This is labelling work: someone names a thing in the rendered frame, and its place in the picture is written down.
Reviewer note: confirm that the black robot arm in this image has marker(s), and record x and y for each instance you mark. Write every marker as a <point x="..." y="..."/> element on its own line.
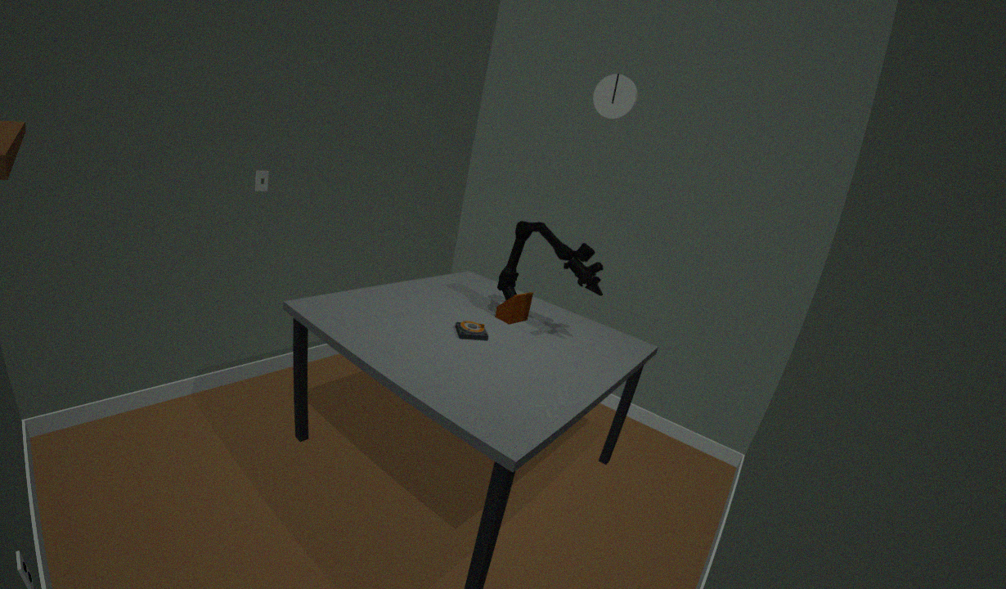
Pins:
<point x="523" y="231"/>

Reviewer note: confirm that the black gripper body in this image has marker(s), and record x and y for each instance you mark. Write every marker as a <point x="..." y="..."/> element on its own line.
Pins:
<point x="584" y="276"/>

